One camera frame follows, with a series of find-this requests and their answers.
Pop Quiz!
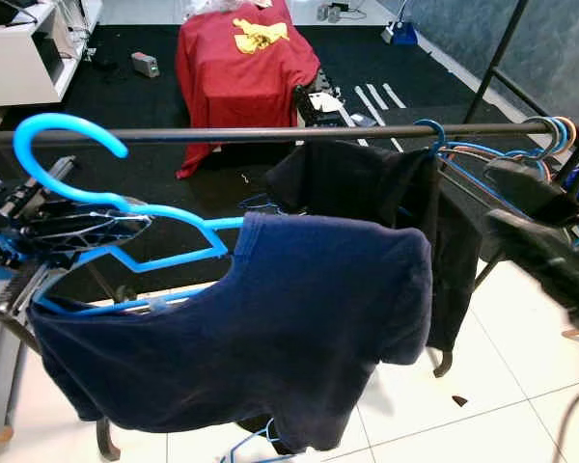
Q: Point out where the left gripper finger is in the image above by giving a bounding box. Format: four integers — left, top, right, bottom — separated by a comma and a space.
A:
39, 214, 152, 259
0, 260, 61, 319

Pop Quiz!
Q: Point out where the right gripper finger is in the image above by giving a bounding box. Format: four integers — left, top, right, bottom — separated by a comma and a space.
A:
487, 210, 579, 324
484, 159, 579, 228

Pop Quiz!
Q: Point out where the light blue plastic hanger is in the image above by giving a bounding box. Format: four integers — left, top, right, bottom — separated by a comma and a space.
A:
12, 113, 247, 317

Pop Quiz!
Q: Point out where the navy blue t-shirt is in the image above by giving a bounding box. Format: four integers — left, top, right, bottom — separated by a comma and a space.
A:
29, 212, 433, 454

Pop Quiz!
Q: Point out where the thin blue hanger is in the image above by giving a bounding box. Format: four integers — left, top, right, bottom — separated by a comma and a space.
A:
439, 118, 568, 242
413, 119, 447, 155

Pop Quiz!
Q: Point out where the thin orange hanger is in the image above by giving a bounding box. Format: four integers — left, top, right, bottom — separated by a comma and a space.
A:
444, 117, 578, 160

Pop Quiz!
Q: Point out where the white cabinet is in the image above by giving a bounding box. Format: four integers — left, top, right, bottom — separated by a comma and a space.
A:
0, 0, 103, 109

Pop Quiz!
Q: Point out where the small grey device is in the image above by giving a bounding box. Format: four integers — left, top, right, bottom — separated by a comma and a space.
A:
131, 52, 161, 78

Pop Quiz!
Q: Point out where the black t-shirt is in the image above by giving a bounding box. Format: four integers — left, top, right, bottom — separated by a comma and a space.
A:
265, 143, 483, 353

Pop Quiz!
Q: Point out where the white floor tape strip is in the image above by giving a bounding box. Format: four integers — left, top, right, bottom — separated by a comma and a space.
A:
355, 87, 385, 124

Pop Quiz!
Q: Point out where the blue base with white pole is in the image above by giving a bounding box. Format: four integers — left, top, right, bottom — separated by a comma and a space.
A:
381, 0, 419, 46

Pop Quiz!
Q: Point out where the red cloth with yellow print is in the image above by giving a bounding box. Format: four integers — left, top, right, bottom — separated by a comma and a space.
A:
176, 12, 321, 180

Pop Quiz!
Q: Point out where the black clothes rack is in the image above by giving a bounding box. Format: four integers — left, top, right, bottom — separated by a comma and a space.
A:
0, 0, 579, 463

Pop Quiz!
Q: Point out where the black device with white label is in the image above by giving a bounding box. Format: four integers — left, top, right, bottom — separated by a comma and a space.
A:
291, 82, 350, 128

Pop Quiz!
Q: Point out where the white cloth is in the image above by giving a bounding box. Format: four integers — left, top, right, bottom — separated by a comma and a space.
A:
185, 0, 276, 18

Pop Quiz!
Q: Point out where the grey power strip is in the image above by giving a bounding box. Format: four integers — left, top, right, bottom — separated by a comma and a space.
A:
317, 3, 350, 22

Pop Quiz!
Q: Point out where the blue wire hanger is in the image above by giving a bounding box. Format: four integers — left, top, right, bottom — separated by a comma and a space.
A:
220, 420, 281, 463

